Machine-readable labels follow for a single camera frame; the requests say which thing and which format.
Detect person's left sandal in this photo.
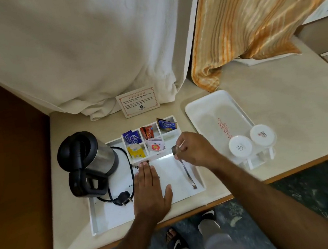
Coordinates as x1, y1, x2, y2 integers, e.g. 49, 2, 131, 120
164, 226, 190, 249

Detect person's right forearm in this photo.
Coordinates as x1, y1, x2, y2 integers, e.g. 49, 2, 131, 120
209, 139, 328, 249

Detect yellow sachet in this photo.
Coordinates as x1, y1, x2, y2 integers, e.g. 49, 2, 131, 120
127, 144, 146, 160

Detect blue sachet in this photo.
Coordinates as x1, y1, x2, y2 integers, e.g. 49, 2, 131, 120
122, 129, 142, 146

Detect white cup with plain lid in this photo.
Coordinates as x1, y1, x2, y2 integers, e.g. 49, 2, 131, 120
227, 133, 266, 172

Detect person's left forearm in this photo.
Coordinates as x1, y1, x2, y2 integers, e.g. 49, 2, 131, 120
88, 213, 168, 249

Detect person's sandal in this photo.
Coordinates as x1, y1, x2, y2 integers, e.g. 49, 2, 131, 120
197, 209, 217, 224
164, 226, 190, 249

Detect steel kettle with black lid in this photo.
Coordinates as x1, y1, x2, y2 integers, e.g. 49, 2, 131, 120
54, 127, 124, 202

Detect person's right hand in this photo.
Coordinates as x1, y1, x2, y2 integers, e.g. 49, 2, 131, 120
171, 128, 224, 173

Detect white curtain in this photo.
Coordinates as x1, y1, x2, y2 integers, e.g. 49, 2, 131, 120
0, 0, 196, 133

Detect person's grey trousers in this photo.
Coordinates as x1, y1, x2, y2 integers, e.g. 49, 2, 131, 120
167, 213, 259, 249

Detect orange striped curtain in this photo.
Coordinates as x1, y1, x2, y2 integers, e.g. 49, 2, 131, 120
182, 0, 328, 95

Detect steel teaspoon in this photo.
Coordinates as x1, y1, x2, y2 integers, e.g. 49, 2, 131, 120
171, 143, 198, 192

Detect black power cable with plug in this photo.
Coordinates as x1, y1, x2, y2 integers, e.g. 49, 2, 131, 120
91, 144, 139, 210

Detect cream notice card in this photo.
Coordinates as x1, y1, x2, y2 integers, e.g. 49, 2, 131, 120
115, 85, 162, 120

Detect person's left hand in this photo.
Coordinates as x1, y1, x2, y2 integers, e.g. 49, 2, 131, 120
128, 159, 176, 223

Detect white serving tray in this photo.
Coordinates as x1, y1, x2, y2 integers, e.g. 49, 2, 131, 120
183, 86, 260, 168

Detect white cup with red-print lid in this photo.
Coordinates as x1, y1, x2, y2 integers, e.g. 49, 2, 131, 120
248, 122, 280, 163

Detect blue and brown tea packet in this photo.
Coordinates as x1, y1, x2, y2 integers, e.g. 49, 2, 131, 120
156, 116, 178, 134

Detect white sachet with red label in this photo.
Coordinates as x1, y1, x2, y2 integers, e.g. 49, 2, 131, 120
145, 137, 165, 153

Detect person's right sandal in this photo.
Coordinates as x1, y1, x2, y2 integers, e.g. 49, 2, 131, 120
197, 209, 217, 224

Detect white compartment tray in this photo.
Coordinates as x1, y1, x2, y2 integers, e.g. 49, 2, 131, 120
77, 112, 211, 237

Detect brown wooden panel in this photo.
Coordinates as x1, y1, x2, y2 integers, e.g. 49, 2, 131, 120
0, 56, 66, 249

